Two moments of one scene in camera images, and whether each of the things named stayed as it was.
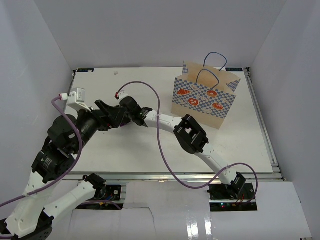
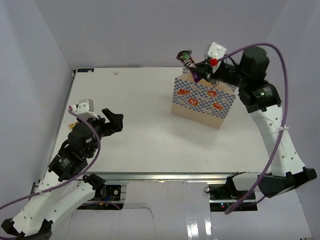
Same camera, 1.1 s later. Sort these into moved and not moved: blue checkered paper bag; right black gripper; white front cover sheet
Moved: right black gripper
Not moved: blue checkered paper bag; white front cover sheet
